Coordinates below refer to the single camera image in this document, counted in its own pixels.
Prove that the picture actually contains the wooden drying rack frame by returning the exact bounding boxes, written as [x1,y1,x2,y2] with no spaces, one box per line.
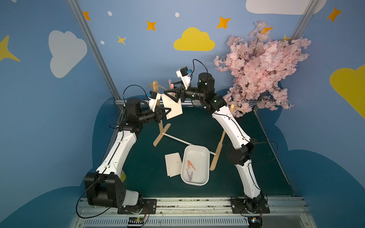
[148,81,226,171]

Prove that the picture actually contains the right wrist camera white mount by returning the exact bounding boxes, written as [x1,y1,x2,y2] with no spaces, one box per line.
[176,66,192,90]

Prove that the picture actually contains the aluminium corner post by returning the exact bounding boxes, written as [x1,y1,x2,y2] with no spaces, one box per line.
[289,0,319,43]
[68,0,120,100]

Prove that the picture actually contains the white plastic tray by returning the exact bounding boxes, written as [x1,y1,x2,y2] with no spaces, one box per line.
[181,145,211,186]

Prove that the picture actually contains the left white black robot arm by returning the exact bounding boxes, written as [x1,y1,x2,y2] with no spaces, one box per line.
[84,91,171,213]

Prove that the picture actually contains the left aluminium corner post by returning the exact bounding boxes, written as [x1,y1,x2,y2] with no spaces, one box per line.
[68,0,120,100]

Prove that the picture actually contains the left small circuit board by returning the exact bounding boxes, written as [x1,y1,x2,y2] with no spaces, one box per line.
[126,217,145,228]

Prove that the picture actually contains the white postcard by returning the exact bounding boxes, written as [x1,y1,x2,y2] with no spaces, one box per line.
[168,173,181,178]
[164,153,182,175]
[161,94,183,120]

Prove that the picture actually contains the salmon clothespin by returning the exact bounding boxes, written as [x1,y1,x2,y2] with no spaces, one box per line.
[187,160,196,171]

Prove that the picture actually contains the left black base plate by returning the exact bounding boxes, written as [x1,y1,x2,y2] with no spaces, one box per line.
[117,198,157,215]

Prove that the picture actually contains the small circuit board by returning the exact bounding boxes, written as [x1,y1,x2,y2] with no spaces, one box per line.
[126,217,145,228]
[247,217,263,228]

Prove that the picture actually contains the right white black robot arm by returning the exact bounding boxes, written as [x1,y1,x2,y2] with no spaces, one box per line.
[164,66,270,214]

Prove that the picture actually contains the right small circuit board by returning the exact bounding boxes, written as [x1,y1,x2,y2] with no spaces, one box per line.
[247,217,263,228]

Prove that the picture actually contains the pink clothespin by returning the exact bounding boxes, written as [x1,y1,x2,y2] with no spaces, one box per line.
[168,79,175,89]

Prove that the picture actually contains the purple clothespin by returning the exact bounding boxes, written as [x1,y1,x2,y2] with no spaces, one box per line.
[186,169,193,182]

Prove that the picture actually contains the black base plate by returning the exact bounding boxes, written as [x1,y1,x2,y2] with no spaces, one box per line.
[230,196,271,214]
[117,198,157,215]

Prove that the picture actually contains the pink cherry blossom tree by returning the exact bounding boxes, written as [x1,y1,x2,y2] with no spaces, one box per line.
[214,21,311,117]

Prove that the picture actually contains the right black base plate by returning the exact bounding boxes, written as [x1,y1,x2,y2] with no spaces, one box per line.
[230,196,271,214]

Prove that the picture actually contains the right aluminium corner post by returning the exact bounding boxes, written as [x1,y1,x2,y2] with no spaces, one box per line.
[289,0,319,43]

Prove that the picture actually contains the aluminium mounting rail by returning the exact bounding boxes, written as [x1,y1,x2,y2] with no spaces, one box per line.
[70,196,317,228]

